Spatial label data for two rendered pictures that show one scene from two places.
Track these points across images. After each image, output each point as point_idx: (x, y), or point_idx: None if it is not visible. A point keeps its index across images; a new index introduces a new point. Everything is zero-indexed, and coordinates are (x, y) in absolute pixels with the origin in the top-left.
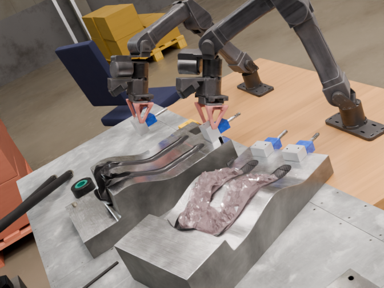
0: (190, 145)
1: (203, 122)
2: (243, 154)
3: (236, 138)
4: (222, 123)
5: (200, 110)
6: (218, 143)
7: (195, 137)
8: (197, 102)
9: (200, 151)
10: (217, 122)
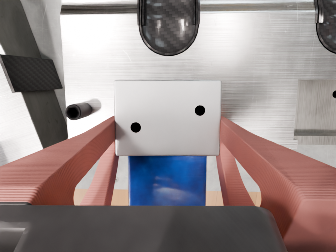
0: (236, 7)
1: (223, 122)
2: (26, 133)
3: (260, 205)
4: (128, 183)
5: (252, 165)
6: (98, 97)
7: (275, 66)
8: (312, 211)
9: (119, 11)
10: (99, 163)
